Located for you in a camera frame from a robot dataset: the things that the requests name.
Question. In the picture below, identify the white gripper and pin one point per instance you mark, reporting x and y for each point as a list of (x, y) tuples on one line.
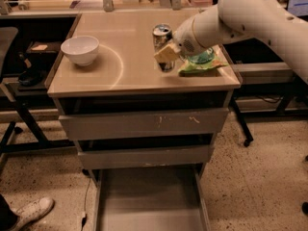
[(185, 39)]

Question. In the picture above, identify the silver blue redbull can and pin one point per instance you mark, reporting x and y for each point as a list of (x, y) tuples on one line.
[(162, 34)]

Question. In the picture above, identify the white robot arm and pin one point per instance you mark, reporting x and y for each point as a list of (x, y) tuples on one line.
[(233, 20)]

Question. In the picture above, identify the grey drawer cabinet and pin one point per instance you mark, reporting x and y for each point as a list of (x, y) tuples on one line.
[(126, 78)]

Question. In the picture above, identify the top grey drawer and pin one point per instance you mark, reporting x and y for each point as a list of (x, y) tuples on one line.
[(143, 124)]

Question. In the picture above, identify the middle grey drawer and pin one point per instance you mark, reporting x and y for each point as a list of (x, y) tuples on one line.
[(146, 157)]

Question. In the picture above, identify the bottom grey open drawer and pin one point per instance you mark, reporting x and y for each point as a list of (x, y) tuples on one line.
[(150, 199)]

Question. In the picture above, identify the green chip bag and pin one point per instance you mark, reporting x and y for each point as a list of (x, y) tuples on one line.
[(201, 63)]

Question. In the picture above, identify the white ceramic bowl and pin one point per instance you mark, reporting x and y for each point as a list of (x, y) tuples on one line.
[(81, 50)]

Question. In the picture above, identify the laptop computer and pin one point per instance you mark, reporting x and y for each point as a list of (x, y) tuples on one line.
[(298, 7)]

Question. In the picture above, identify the white sneaker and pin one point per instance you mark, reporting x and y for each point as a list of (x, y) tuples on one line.
[(29, 213)]

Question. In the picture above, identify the black desk frame right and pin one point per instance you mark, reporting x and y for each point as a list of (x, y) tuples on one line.
[(248, 137)]

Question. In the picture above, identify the black desk frame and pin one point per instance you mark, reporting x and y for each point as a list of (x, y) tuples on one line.
[(42, 141), (248, 137)]

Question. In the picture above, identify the black desk frame left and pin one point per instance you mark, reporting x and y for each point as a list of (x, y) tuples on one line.
[(42, 141)]

